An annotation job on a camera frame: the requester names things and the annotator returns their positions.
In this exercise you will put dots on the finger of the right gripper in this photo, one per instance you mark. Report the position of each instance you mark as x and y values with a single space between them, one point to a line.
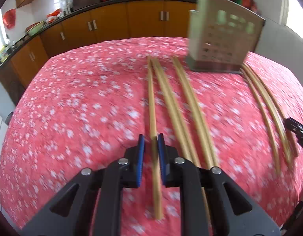
295 127

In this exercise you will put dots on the perforated metal utensil holder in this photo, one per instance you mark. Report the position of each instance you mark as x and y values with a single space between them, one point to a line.
220 34

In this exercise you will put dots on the brown lower kitchen cabinets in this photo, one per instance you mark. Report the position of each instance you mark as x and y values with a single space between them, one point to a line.
106 21

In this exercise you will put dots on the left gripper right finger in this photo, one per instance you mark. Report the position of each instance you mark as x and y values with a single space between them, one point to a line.
211 201

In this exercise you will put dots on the red white toy on counter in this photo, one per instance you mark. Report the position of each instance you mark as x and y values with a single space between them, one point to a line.
54 16

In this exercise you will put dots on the red plastic bag on wall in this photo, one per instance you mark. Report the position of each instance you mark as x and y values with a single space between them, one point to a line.
9 19

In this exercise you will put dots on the green basin on counter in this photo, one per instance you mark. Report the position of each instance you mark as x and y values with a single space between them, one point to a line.
34 28

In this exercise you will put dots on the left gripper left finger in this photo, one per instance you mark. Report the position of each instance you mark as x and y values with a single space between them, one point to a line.
90 203

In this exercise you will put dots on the red floral tablecloth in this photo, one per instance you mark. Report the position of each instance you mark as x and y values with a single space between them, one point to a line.
88 105

